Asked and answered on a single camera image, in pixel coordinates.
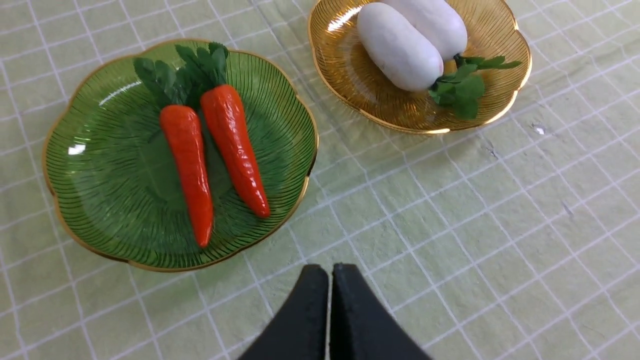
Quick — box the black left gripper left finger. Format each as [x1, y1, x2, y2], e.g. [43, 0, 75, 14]
[239, 264, 329, 360]

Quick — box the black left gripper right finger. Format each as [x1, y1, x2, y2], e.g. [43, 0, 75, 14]
[330, 263, 431, 360]

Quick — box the orange carrot with leaves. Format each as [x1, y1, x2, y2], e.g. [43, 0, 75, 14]
[133, 57, 214, 248]
[174, 42, 271, 219]

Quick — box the white radish with leaves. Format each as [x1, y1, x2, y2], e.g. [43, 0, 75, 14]
[356, 2, 485, 120]
[383, 0, 521, 70]

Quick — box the green checkered tablecloth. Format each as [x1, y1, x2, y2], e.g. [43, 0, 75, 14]
[0, 0, 640, 360]

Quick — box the green ribbed glass plate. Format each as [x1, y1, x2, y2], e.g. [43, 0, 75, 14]
[42, 38, 319, 272]

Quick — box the amber ribbed glass plate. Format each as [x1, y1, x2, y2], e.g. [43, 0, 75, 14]
[307, 0, 533, 135]

